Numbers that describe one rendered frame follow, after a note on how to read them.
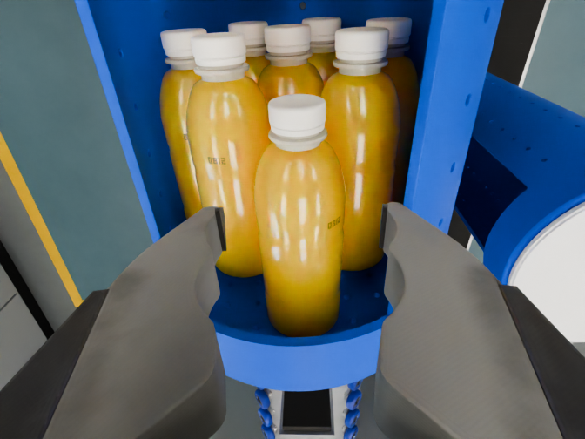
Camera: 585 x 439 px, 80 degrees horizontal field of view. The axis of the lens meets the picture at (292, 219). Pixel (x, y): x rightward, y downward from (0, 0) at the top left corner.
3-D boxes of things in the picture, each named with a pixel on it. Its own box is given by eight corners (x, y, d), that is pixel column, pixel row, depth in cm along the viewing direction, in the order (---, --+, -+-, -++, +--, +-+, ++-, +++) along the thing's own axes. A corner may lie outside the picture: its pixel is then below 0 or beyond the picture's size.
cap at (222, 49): (207, 60, 28) (204, 35, 27) (253, 59, 28) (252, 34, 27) (185, 70, 25) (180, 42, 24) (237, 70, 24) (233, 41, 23)
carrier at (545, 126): (447, 32, 109) (370, 92, 120) (732, 121, 36) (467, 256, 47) (486, 104, 121) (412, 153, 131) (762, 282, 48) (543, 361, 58)
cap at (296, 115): (258, 131, 25) (255, 105, 24) (297, 117, 27) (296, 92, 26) (298, 145, 22) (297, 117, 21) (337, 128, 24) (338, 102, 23)
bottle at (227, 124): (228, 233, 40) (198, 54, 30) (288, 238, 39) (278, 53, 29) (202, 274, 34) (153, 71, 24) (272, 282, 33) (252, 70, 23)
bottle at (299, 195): (252, 312, 35) (225, 130, 25) (301, 275, 39) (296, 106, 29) (305, 354, 31) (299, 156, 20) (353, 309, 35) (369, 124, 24)
